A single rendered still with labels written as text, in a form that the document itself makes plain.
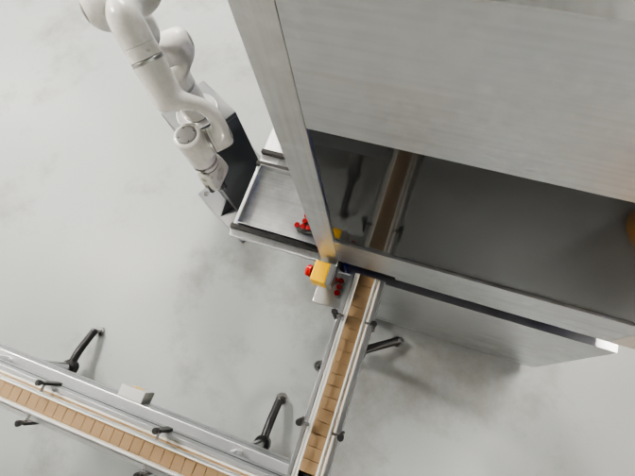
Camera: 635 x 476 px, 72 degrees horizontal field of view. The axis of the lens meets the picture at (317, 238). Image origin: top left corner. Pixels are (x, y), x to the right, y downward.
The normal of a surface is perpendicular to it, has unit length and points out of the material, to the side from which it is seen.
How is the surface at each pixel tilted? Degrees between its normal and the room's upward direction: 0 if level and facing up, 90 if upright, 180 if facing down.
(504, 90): 90
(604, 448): 0
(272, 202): 0
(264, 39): 90
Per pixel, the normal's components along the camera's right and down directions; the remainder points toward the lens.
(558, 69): -0.32, 0.90
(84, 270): -0.11, -0.33
